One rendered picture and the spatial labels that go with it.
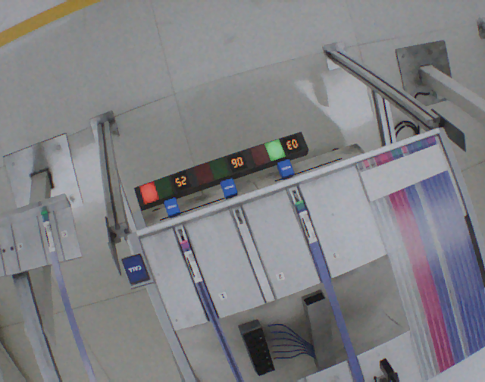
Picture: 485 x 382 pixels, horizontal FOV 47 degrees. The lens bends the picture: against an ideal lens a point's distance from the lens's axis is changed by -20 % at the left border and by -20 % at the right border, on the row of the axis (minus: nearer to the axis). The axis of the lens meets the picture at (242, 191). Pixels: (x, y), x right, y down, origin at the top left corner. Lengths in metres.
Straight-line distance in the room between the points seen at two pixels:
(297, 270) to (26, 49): 1.05
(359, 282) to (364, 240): 0.33
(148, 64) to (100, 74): 0.15
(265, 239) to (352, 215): 0.17
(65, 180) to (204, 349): 0.72
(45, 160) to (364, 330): 1.06
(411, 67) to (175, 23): 0.81
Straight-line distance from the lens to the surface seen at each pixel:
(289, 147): 1.30
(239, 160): 1.28
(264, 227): 1.24
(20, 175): 1.96
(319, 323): 1.55
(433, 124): 1.46
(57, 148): 1.92
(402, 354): 1.27
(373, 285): 1.61
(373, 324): 1.70
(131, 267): 1.19
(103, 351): 2.35
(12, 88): 1.88
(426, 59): 2.17
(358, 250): 1.26
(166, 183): 1.27
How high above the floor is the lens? 1.80
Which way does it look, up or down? 61 degrees down
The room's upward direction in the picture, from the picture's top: 149 degrees clockwise
